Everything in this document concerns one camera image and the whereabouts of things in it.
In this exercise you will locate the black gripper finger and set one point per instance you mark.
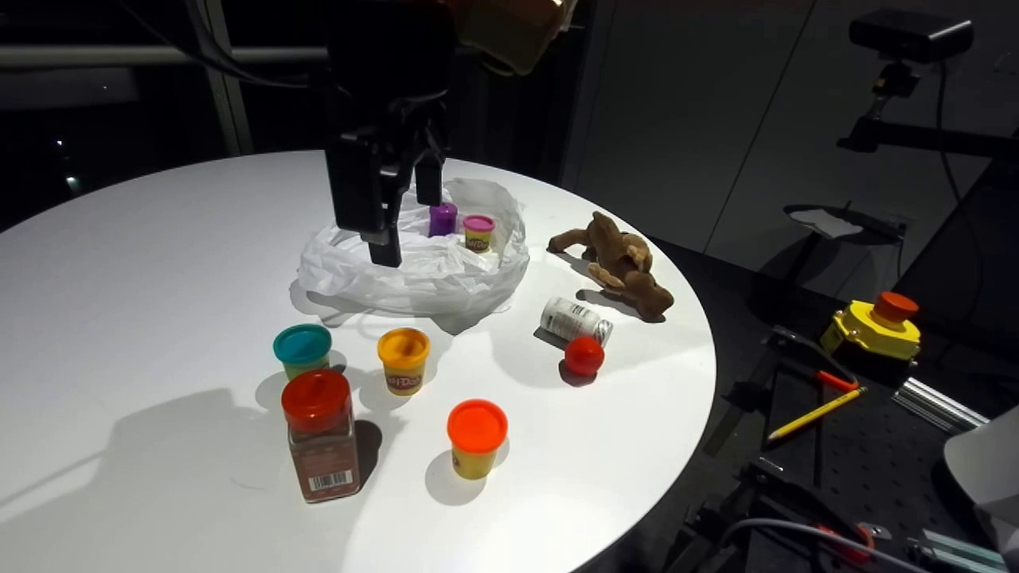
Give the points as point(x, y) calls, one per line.
point(384, 218)
point(432, 175)

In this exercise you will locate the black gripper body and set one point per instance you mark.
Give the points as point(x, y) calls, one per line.
point(386, 85)

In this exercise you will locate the small purple tub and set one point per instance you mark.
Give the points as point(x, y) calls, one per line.
point(443, 220)

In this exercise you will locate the yellow tub pink lid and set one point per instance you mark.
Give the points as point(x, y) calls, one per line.
point(479, 231)

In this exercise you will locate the yellow tub orange-yellow lid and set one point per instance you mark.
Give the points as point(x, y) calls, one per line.
point(403, 359)

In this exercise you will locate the yellow tub teal lid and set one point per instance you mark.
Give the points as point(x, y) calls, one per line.
point(305, 347)

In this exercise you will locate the white pill bottle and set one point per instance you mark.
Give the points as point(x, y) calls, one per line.
point(574, 319)

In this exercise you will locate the spice jar red lid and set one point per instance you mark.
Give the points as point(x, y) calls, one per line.
point(321, 434)

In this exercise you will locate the yellow tub red-orange lid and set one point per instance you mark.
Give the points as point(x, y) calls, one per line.
point(475, 434)

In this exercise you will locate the white crumpled plastic bag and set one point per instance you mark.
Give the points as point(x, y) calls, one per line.
point(426, 282)

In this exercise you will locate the brown plush moose toy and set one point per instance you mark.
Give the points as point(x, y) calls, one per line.
point(621, 264)

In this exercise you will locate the small red tub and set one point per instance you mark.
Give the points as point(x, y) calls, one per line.
point(583, 359)

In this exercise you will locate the grey paper sheet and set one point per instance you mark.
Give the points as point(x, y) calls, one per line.
point(829, 223)

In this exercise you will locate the yellow pencil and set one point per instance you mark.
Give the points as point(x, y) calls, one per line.
point(815, 414)

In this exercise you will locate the yellow emergency stop button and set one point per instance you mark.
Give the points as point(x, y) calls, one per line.
point(877, 326)

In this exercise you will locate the aluminium profile bar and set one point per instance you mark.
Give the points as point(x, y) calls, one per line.
point(941, 402)

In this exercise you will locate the white rounded casing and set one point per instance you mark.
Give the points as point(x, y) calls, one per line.
point(989, 467)

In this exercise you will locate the wood-coloured wrist camera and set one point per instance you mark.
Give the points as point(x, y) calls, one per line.
point(515, 33)

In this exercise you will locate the grey window frame post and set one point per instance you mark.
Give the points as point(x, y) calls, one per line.
point(223, 82)

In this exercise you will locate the grey window rail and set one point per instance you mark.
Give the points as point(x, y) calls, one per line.
point(129, 55)

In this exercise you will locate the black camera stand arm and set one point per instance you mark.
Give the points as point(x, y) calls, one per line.
point(925, 131)

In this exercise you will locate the black camera on stand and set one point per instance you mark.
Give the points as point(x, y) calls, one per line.
point(912, 33)

